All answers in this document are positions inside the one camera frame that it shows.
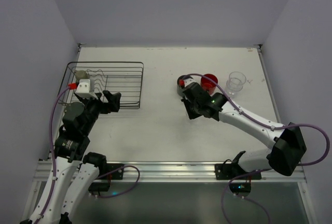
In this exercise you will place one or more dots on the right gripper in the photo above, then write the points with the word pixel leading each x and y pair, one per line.
pixel 191 105

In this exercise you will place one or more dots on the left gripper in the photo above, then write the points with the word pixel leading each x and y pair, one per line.
pixel 101 102

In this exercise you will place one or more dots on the red mug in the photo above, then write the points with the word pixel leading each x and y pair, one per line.
pixel 208 83

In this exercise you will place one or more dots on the dark green mug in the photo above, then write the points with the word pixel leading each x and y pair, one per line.
pixel 179 90

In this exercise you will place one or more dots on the beige cup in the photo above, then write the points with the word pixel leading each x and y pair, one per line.
pixel 81 75

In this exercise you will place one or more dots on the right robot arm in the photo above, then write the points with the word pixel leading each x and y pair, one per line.
pixel 284 146

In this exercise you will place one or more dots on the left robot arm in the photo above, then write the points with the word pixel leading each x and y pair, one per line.
pixel 73 170

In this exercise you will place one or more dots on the black wire dish rack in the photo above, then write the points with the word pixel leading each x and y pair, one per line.
pixel 114 76

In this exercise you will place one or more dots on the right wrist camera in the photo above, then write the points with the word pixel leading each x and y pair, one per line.
pixel 185 82

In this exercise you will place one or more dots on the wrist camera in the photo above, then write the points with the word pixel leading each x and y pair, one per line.
pixel 185 82
pixel 84 88

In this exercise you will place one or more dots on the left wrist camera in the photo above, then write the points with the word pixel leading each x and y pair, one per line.
pixel 84 88

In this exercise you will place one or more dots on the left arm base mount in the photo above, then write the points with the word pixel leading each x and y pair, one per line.
pixel 112 171

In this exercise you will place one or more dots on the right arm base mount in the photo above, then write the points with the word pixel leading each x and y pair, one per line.
pixel 229 169

